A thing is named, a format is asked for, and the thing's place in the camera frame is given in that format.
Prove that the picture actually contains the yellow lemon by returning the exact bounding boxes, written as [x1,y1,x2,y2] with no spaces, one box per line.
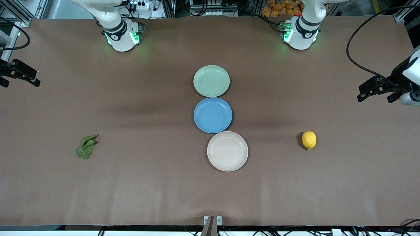
[302,130,317,151]

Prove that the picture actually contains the green lettuce leaf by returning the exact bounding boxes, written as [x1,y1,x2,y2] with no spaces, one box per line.
[76,134,99,159]

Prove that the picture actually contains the bag of orange fruits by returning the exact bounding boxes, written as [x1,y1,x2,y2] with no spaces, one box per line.
[262,0,304,18]

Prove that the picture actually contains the white power strip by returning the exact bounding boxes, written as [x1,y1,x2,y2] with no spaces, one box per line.
[129,1,150,11]

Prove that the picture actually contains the beige plate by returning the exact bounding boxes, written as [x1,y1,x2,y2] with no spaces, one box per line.
[207,131,249,172]

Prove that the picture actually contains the light green plate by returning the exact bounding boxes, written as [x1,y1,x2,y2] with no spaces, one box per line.
[193,65,230,98]

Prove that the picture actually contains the blue plate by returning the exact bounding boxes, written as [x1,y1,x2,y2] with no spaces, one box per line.
[193,97,233,134]

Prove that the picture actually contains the black equipment rack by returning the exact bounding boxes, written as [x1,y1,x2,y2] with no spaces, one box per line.
[162,0,263,18]

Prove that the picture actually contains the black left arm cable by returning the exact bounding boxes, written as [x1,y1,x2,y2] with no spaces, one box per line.
[346,5,420,86]

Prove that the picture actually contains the aluminium frame profile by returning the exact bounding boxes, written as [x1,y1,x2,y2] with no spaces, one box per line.
[0,0,50,27]
[394,7,412,23]

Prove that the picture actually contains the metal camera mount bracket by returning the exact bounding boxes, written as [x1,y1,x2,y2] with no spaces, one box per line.
[201,215,222,236]

